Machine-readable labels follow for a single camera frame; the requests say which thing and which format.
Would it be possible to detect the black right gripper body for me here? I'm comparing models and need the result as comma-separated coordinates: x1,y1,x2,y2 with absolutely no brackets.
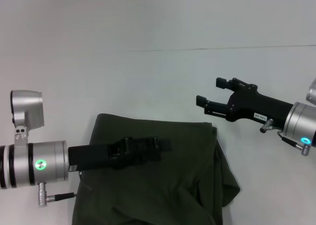
225,83,294,127

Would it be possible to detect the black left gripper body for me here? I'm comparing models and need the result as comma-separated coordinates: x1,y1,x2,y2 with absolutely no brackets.
67,138,130,173

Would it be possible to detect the dark green FREE T-shirt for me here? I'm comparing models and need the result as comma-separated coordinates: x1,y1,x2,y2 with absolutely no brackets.
73,113,241,225

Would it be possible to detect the right gripper cable with connector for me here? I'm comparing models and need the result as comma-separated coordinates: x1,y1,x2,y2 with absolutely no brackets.
259,118,311,157

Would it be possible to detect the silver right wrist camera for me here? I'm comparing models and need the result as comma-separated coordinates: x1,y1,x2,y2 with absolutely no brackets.
305,78,316,104

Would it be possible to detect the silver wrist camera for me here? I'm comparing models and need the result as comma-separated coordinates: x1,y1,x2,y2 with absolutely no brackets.
10,90,45,147
305,78,316,104

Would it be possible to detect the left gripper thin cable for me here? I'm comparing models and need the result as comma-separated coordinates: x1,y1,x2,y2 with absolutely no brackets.
37,170,83,208

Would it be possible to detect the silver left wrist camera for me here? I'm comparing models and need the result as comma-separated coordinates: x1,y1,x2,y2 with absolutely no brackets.
10,90,45,147

